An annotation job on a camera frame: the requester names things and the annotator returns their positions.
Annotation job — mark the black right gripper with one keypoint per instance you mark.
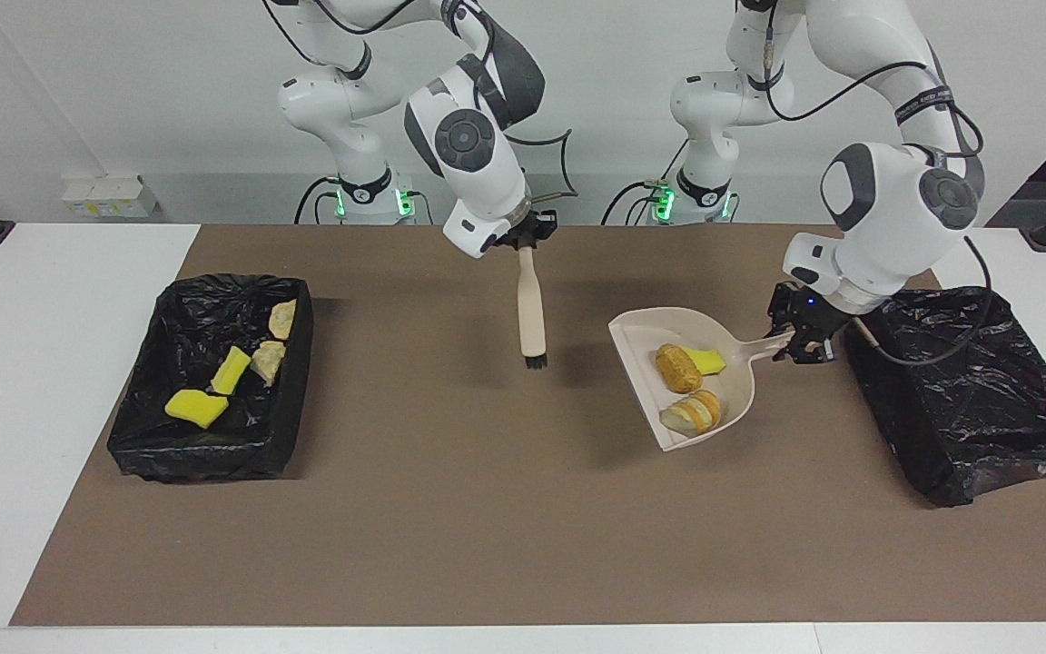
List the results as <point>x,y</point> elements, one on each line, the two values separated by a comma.
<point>530,225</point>

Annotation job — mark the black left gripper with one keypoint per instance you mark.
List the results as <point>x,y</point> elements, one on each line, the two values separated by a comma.
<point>809,311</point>

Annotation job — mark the small yellow sponge wedge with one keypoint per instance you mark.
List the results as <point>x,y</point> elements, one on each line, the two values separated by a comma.
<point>709,361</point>

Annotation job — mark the golden oval bread roll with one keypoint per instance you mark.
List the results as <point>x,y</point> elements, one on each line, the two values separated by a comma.
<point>677,368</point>

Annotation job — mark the croissant piece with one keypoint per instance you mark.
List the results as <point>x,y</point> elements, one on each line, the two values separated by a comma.
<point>695,413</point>
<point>282,318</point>
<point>269,361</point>

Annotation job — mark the beige plastic dustpan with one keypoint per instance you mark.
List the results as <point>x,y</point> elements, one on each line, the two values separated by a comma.
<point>641,350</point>

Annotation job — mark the yellow green-backed sponge piece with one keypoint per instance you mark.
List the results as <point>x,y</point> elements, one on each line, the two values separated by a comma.
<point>231,370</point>

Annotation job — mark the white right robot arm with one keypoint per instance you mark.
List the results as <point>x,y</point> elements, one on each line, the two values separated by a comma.
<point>487,186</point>

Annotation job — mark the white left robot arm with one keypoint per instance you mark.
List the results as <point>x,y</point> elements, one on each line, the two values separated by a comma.
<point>891,236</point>

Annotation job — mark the black bag lined bin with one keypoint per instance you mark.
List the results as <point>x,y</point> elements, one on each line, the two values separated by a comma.
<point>178,454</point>
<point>968,409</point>

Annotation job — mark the brown table mat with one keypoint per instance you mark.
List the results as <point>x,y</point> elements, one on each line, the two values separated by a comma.
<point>487,563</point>

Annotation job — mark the white wall socket box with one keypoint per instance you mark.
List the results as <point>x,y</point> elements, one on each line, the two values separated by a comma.
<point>110,195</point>

